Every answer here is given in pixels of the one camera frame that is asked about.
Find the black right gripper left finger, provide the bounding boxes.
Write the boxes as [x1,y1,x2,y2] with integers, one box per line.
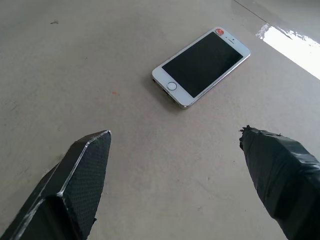
[0,129,112,240]

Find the white smartphone with black screen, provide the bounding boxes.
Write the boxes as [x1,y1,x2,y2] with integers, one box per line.
[151,27,251,110]

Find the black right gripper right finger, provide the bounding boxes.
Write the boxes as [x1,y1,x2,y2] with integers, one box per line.
[238,124,320,240]

